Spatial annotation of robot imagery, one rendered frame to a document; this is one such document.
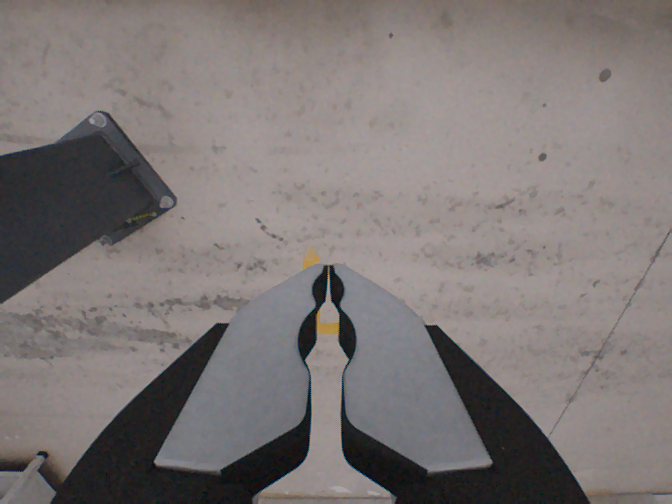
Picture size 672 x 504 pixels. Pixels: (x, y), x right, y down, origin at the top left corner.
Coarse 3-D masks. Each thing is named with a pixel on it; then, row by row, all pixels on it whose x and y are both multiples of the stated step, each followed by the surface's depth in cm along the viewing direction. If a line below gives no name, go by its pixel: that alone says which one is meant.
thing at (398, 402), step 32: (352, 288) 10; (352, 320) 9; (384, 320) 9; (416, 320) 9; (352, 352) 9; (384, 352) 8; (416, 352) 8; (352, 384) 7; (384, 384) 7; (416, 384) 7; (448, 384) 7; (352, 416) 6; (384, 416) 6; (416, 416) 6; (448, 416) 6; (352, 448) 7; (384, 448) 6; (416, 448) 6; (448, 448) 6; (480, 448) 6; (384, 480) 6; (416, 480) 6
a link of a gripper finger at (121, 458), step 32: (192, 352) 8; (160, 384) 7; (192, 384) 7; (128, 416) 6; (160, 416) 6; (96, 448) 6; (128, 448) 6; (160, 448) 6; (64, 480) 5; (96, 480) 5; (128, 480) 5; (160, 480) 5; (192, 480) 5
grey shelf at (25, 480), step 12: (36, 456) 162; (36, 468) 159; (0, 480) 154; (12, 480) 154; (24, 480) 152; (36, 480) 159; (0, 492) 161; (12, 492) 147; (24, 492) 152; (36, 492) 159; (48, 492) 166
